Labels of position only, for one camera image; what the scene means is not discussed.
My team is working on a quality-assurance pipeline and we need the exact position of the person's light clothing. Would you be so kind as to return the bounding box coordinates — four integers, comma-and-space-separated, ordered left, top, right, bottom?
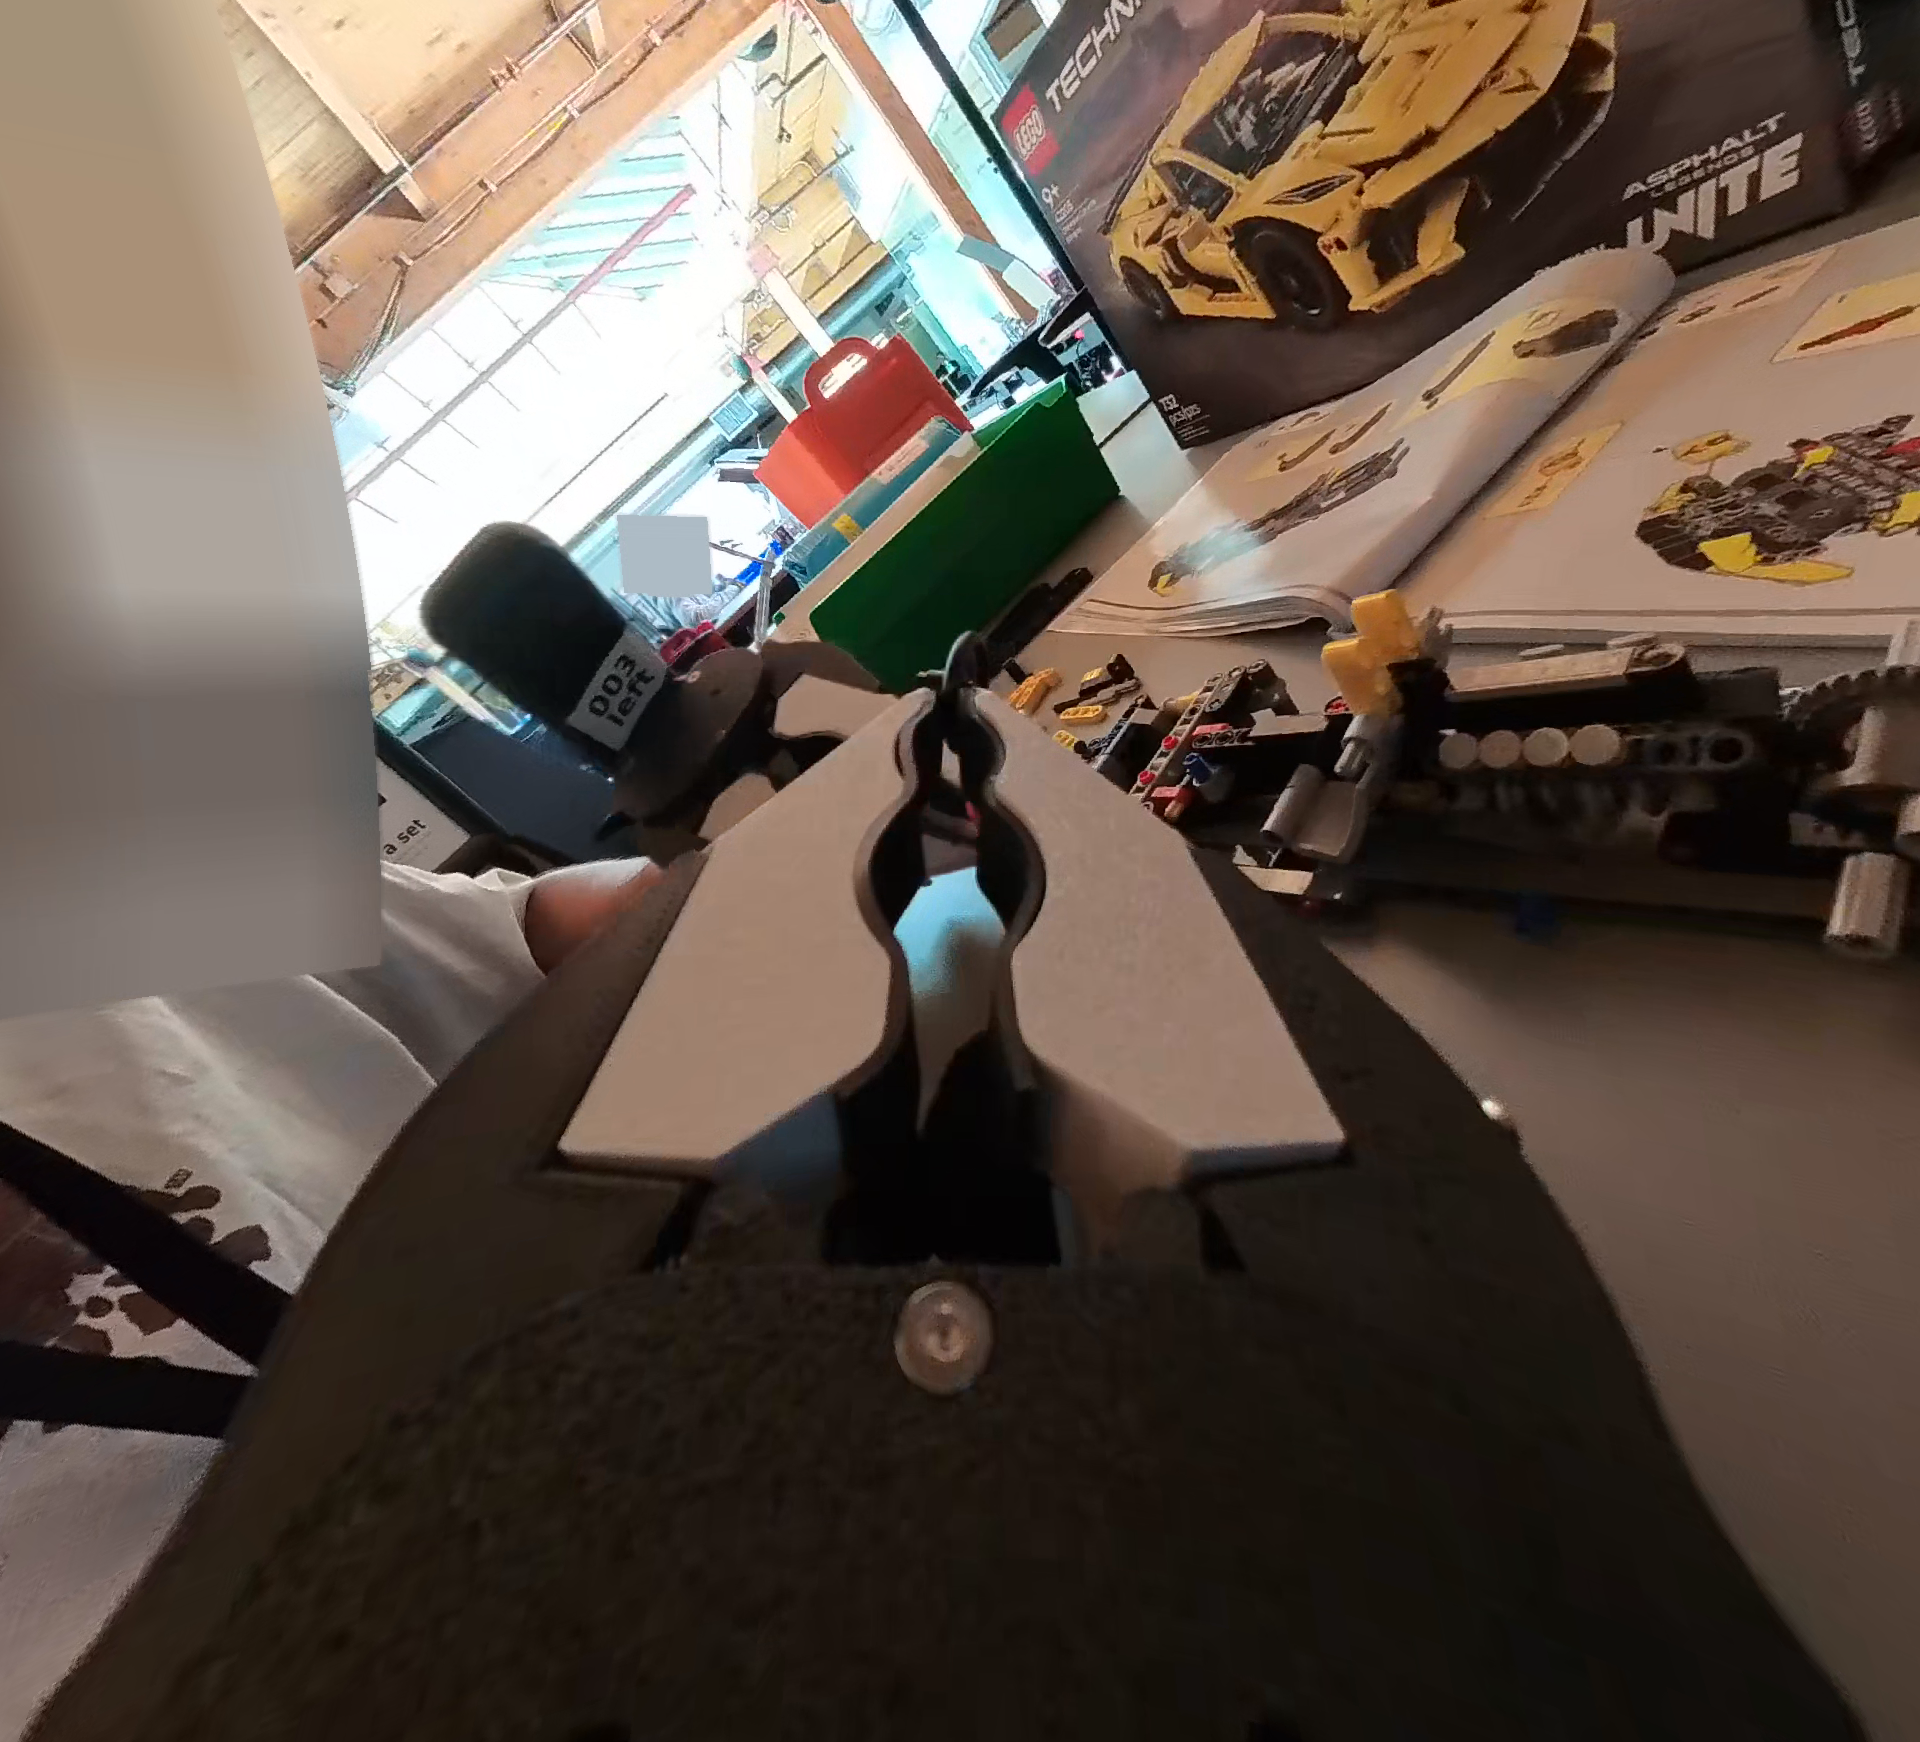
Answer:
0, 864, 545, 1729

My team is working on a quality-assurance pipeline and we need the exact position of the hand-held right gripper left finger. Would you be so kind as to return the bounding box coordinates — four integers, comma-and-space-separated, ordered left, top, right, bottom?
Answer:
555, 689, 945, 1165

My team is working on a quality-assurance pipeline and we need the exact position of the person's left forearm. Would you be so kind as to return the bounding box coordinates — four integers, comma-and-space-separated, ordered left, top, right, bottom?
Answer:
526, 856, 667, 974

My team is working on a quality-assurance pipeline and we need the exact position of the lego instruction booklet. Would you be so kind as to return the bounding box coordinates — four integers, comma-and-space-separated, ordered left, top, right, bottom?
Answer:
1079, 243, 1920, 647

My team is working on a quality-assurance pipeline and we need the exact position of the black lanyard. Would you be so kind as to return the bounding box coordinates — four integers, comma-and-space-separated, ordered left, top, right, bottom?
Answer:
0, 1119, 295, 1439

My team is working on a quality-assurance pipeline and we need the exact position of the black lego frame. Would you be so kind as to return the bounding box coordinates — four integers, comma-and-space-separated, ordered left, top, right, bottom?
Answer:
975, 568, 1097, 663

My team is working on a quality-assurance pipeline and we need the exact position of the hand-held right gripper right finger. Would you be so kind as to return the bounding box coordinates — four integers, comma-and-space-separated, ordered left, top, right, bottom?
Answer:
966, 689, 1349, 1165

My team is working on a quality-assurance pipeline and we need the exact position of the orange bag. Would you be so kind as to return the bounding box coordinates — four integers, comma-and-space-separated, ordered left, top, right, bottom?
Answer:
754, 334, 972, 525

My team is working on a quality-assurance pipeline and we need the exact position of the lego car chassis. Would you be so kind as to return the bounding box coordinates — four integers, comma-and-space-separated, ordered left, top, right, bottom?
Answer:
1087, 585, 1920, 962

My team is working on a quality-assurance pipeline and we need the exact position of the lego set box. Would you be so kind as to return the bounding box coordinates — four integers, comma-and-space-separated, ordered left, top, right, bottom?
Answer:
996, 0, 1920, 441

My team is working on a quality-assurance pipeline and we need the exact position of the green plastic bin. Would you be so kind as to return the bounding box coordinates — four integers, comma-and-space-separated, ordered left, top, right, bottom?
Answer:
807, 389, 1124, 691

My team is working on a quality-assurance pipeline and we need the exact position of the black lego steering wheel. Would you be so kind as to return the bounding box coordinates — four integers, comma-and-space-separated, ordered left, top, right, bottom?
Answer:
907, 632, 994, 761

